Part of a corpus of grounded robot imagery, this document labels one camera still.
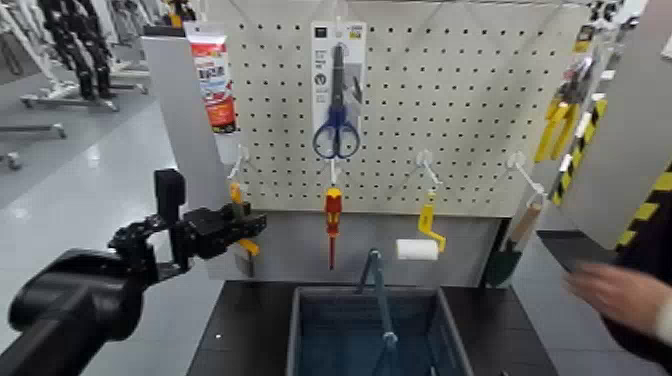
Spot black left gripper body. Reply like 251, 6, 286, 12
182, 206, 240, 262

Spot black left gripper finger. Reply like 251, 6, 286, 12
222, 201, 254, 220
232, 214, 268, 246

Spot yellow black paint brush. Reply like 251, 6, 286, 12
228, 180, 263, 278

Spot green trowel wooden handle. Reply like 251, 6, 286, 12
482, 201, 545, 289

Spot grey blue plastic crate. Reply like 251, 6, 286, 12
285, 285, 476, 376

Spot person's bare hand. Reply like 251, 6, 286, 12
562, 261, 668, 338

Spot grey back panel below pegboard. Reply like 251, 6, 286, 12
207, 209, 501, 289

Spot red yellow screwdriver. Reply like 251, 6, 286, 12
323, 187, 344, 272

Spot grey side panel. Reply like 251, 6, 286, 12
140, 33, 248, 282

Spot red white glue tube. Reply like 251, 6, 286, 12
183, 21, 239, 135

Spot blue scissors in package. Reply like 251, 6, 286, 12
310, 20, 368, 161

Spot grey wheeled stand leg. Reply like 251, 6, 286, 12
0, 123, 68, 172

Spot black humanoid robot on stand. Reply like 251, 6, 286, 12
0, 0, 151, 113

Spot white pegboard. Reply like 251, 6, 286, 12
201, 0, 592, 218

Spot black yellow striped bar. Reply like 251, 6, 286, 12
550, 98, 609, 207

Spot grey panel with hazard stripes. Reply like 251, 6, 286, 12
556, 0, 672, 251

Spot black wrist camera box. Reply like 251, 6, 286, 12
154, 168, 187, 223

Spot blue crate carry handle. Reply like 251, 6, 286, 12
356, 249, 400, 376

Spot yellow handled white paint roller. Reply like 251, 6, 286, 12
394, 189, 448, 262

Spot yellow handled pliers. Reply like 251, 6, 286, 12
534, 54, 594, 165

